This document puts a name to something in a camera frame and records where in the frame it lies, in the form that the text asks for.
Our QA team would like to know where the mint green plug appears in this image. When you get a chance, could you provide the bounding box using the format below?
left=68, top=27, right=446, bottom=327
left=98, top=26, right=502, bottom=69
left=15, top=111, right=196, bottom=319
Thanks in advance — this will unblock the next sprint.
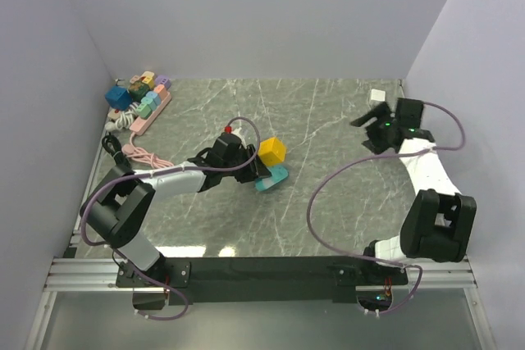
left=136, top=102, right=153, bottom=120

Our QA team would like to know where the white plug adapter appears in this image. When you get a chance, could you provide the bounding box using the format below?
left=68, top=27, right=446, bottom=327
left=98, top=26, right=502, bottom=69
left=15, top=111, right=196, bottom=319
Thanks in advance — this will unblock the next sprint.
left=368, top=89, right=386, bottom=107

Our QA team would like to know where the black mounting base bar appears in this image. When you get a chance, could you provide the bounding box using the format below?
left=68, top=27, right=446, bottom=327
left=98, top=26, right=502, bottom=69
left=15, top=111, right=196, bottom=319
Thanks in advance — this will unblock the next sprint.
left=114, top=257, right=411, bottom=312

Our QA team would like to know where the salmon pink plug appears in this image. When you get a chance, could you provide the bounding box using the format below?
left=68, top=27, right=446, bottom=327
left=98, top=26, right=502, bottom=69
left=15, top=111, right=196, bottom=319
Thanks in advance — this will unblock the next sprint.
left=153, top=84, right=168, bottom=101

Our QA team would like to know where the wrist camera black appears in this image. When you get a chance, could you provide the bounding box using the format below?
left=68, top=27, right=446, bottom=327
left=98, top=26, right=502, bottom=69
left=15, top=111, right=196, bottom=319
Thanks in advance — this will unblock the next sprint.
left=212, top=132, right=243, bottom=161
left=395, top=98, right=424, bottom=129

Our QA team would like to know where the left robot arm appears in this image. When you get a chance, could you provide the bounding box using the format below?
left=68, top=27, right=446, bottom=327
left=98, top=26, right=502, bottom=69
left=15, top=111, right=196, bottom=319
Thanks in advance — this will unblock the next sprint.
left=80, top=133, right=272, bottom=286

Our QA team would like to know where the purple power strip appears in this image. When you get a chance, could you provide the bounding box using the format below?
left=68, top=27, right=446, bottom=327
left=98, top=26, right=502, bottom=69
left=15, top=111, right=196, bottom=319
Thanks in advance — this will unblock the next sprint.
left=154, top=75, right=171, bottom=89

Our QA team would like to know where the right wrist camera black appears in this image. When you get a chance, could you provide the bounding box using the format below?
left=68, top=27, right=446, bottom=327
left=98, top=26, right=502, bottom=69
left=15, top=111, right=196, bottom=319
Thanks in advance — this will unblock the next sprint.
left=395, top=98, right=424, bottom=129

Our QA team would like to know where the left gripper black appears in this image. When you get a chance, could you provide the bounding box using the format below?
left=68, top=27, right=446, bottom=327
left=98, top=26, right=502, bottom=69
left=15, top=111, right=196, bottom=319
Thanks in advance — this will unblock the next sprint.
left=222, top=144, right=272, bottom=184

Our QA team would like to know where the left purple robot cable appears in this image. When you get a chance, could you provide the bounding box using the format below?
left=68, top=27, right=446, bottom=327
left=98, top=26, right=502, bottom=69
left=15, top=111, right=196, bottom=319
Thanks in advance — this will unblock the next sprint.
left=80, top=116, right=263, bottom=322

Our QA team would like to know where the blue cube socket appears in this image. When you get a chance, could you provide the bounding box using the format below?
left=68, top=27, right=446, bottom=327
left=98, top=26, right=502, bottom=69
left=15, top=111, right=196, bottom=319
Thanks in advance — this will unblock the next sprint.
left=105, top=85, right=133, bottom=111

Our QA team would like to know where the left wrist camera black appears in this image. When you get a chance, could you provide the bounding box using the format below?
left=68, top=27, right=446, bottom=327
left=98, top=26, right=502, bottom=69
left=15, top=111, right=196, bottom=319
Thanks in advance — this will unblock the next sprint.
left=212, top=132, right=243, bottom=161

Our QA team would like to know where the yellow cube socket adapter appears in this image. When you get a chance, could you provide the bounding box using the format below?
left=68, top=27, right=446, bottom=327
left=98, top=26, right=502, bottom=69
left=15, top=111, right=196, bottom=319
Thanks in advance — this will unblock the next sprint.
left=258, top=137, right=287, bottom=166

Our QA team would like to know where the pink power strip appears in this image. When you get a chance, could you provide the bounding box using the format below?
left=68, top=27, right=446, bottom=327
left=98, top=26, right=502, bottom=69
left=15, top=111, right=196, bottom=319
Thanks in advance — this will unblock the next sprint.
left=122, top=90, right=173, bottom=169

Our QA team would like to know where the white coiled cable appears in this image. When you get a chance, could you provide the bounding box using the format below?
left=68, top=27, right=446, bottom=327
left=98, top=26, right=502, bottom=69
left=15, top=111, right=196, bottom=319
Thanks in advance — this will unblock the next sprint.
left=104, top=104, right=140, bottom=133

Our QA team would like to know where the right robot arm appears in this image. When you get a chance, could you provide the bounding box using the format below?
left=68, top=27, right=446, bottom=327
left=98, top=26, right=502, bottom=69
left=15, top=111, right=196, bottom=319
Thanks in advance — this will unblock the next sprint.
left=350, top=98, right=477, bottom=284

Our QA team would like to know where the yellow white plug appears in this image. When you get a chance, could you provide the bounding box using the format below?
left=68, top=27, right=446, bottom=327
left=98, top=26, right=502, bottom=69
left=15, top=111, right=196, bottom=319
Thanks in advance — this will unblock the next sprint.
left=139, top=71, right=156, bottom=89

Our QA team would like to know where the aluminium rail frame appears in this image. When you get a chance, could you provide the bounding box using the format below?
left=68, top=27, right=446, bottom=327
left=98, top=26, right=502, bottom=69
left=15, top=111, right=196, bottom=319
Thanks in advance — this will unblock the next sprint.
left=24, top=136, right=479, bottom=350

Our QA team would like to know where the black coiled cable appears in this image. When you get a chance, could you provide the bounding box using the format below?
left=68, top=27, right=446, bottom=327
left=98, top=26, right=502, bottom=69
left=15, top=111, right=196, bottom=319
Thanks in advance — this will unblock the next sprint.
left=101, top=133, right=132, bottom=170

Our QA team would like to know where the light blue plug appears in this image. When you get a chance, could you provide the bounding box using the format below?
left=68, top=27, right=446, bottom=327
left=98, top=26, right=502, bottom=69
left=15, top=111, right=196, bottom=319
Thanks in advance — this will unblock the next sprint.
left=141, top=91, right=162, bottom=110

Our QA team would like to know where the teal power strip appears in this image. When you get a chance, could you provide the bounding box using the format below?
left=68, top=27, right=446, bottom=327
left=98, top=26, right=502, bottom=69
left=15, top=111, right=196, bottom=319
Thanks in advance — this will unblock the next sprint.
left=255, top=165, right=289, bottom=192

